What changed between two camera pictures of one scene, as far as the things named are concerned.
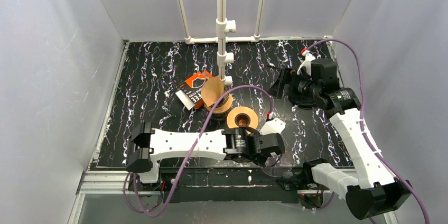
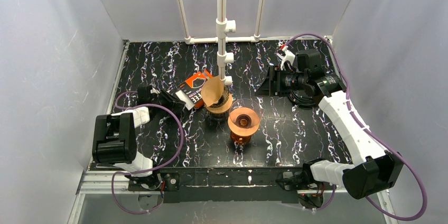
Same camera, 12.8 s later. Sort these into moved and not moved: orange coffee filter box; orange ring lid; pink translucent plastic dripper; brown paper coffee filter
Moved: pink translucent plastic dripper
Not moved: brown paper coffee filter; orange ring lid; orange coffee filter box
